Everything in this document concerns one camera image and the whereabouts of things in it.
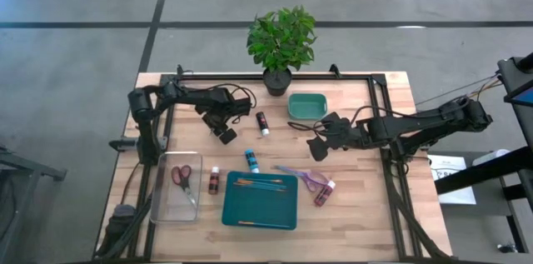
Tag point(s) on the green leafy artificial plant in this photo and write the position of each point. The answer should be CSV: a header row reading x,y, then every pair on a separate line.
x,y
281,39

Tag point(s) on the blue screen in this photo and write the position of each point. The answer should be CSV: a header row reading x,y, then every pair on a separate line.
x,y
525,97

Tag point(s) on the orange paintbrush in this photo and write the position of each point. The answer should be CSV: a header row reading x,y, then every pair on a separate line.
x,y
266,225
258,184

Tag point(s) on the white plastic object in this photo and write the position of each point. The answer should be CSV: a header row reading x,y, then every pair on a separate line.
x,y
491,157

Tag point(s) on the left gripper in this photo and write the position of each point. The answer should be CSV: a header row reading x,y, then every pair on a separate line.
x,y
220,108

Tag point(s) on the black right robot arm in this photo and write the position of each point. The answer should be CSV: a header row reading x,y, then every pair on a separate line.
x,y
416,124

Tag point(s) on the small green plastic bin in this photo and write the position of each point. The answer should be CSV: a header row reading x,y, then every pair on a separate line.
x,y
307,108

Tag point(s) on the black metal floor stand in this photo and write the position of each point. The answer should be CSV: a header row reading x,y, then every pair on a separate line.
x,y
41,171

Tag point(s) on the pink paint bottle white cap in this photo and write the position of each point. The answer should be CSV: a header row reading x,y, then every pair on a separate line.
x,y
324,195

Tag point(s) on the black aluminium table frame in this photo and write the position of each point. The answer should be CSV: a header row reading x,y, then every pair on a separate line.
x,y
312,77

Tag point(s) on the clear plastic tray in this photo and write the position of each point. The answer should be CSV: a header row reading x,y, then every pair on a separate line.
x,y
166,210

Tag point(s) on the black frame clamp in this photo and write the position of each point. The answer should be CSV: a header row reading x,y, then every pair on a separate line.
x,y
334,70
180,70

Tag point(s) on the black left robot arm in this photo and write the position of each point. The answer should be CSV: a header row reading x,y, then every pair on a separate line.
x,y
183,96

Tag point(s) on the teal plastic tray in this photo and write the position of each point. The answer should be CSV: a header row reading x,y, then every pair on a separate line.
x,y
260,207

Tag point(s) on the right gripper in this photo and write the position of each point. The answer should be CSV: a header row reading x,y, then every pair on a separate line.
x,y
339,132

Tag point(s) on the black paint bottle white cap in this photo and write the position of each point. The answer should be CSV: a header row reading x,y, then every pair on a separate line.
x,y
262,122

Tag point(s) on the white printed paper sheet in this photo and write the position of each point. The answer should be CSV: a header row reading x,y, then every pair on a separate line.
x,y
462,199

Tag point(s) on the black plant pot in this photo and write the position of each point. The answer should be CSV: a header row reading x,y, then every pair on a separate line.
x,y
277,85

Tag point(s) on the black equipment stand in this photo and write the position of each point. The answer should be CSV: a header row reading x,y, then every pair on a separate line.
x,y
516,72

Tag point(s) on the brown paint bottle white cap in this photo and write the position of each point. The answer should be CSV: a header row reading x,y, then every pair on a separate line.
x,y
214,185

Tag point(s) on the blue paint bottle white cap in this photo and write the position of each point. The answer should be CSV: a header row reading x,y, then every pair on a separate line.
x,y
251,159

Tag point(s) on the small black floor object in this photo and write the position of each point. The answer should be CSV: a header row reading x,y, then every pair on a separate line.
x,y
506,248

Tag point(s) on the thin blue paintbrush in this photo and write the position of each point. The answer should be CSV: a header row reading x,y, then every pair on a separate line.
x,y
270,189

